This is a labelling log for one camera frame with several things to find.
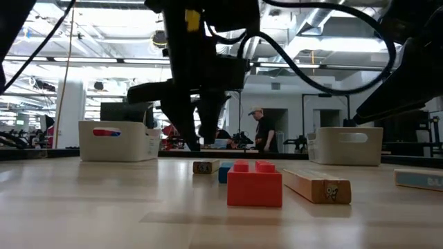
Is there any yellow cable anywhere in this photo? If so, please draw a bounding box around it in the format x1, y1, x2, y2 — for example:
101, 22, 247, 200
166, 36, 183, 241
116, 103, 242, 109
51, 0, 76, 149

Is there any black metal frame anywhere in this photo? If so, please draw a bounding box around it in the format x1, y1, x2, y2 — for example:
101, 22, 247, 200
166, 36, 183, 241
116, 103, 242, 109
301, 92, 357, 128
237, 89, 243, 134

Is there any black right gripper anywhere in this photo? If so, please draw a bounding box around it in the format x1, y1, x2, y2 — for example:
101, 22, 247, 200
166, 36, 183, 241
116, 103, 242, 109
353, 0, 443, 125

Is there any black shelf unit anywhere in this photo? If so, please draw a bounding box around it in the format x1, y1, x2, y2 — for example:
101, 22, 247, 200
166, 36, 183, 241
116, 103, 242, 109
373, 109, 431, 156

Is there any white plastic bin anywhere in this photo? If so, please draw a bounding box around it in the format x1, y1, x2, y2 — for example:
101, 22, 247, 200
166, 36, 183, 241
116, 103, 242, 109
78, 120, 163, 163
306, 127, 384, 167

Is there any white column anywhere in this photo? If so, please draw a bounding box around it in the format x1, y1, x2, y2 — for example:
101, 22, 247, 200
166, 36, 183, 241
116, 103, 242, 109
54, 79, 87, 149

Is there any person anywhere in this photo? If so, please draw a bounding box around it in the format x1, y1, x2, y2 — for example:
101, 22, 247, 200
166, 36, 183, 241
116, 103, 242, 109
247, 106, 278, 154
215, 128, 233, 150

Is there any black monitor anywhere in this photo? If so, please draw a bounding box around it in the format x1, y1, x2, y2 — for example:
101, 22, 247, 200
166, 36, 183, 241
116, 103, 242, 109
100, 101, 155, 129

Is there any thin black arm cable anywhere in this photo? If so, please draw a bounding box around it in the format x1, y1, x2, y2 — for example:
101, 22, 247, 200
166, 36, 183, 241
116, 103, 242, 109
2, 0, 77, 93

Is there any black table frame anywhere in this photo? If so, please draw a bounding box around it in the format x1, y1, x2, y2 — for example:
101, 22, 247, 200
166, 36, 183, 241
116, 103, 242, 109
0, 147, 443, 169

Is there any long wooden block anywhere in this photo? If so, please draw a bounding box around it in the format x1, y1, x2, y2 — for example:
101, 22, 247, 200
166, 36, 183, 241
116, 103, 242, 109
282, 167, 352, 205

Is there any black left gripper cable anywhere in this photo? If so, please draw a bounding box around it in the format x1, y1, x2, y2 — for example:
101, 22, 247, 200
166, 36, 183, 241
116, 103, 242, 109
238, 0, 397, 97

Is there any wooden block with sticker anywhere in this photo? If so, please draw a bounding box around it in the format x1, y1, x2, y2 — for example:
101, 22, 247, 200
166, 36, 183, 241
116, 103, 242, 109
192, 159, 221, 175

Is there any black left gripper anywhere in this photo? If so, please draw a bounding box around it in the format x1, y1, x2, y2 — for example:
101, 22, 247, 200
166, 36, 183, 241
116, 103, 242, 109
127, 33, 230, 151

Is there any orange Duplo brick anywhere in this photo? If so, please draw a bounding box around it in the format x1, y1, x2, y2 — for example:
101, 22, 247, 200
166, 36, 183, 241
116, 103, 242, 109
226, 159, 284, 209

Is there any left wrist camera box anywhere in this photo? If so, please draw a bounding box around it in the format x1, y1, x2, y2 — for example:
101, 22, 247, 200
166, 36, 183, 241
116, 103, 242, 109
221, 55, 251, 91

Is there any wooden block with blue side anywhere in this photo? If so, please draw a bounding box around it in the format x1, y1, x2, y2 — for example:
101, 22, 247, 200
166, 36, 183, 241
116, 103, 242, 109
393, 168, 443, 192

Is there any small yellow block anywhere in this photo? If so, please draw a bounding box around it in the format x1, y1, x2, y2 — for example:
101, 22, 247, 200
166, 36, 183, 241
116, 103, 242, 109
185, 9, 201, 33

